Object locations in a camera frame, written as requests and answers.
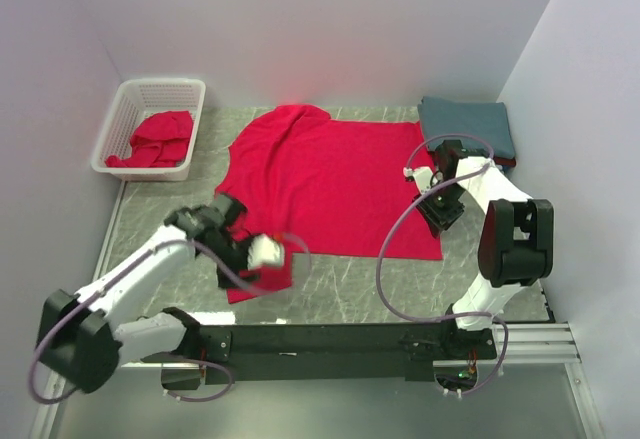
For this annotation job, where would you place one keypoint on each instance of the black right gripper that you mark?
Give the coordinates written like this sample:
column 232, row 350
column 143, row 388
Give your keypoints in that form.
column 440, row 219

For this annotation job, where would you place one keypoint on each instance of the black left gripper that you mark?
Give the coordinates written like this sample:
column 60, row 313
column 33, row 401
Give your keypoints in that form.
column 224, row 279

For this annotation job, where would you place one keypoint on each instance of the red t-shirt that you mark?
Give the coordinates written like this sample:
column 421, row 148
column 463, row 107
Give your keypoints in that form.
column 338, row 185
column 160, row 141
column 505, row 165

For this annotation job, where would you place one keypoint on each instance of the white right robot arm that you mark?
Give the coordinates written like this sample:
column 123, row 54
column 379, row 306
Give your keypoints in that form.
column 516, row 241

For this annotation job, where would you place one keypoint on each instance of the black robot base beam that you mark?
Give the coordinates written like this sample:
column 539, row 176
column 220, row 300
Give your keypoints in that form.
column 342, row 351

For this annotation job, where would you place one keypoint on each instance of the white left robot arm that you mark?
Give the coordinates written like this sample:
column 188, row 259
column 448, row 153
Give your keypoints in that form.
column 86, row 336

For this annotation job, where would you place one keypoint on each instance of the folded red t-shirt in stack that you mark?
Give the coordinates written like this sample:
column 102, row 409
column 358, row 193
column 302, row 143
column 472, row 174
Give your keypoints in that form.
column 505, row 165

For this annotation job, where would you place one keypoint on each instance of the folded teal t-shirt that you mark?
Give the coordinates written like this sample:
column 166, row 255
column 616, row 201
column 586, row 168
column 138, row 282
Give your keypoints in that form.
column 488, row 121

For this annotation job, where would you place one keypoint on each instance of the red t-shirt in basket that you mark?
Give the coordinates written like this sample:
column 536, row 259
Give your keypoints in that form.
column 160, row 141

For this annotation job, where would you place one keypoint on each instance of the white plastic laundry basket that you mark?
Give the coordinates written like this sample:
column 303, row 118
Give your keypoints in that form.
column 136, row 100

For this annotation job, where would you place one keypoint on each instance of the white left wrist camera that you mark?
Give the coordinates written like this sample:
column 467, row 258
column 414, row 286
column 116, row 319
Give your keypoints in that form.
column 264, row 251

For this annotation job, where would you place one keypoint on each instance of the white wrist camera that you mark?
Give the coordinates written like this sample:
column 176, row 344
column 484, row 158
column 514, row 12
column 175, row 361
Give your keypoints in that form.
column 424, row 178
column 264, row 251

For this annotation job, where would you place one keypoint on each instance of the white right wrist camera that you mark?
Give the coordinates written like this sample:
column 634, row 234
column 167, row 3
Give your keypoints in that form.
column 424, row 178

